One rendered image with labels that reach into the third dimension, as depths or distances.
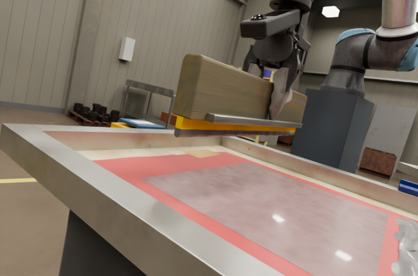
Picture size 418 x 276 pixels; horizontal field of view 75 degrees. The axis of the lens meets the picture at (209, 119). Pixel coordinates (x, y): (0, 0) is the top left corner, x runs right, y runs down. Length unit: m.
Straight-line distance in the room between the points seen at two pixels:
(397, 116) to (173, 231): 10.97
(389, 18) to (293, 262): 0.83
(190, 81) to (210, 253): 0.19
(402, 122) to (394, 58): 10.02
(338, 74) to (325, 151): 0.27
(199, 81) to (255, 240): 0.18
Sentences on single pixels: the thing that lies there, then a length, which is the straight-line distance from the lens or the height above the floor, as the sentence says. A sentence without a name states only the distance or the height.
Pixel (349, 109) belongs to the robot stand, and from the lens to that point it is 0.99.
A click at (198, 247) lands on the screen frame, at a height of 0.99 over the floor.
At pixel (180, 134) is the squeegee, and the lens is 0.32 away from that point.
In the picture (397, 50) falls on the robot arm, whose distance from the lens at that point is 1.02.
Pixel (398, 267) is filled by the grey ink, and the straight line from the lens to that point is 0.40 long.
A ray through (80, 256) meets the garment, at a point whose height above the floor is 0.84.
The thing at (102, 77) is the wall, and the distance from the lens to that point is 6.88.
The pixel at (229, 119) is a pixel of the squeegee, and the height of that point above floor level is 1.07.
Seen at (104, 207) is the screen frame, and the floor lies 0.98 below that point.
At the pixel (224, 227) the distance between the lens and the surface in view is 0.33.
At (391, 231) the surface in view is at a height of 0.96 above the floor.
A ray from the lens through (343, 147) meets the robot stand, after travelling 0.99.
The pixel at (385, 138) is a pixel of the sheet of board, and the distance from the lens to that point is 10.91.
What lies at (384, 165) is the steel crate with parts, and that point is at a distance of 8.36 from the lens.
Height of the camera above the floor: 1.10
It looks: 5 degrees down
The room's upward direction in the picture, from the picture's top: 13 degrees clockwise
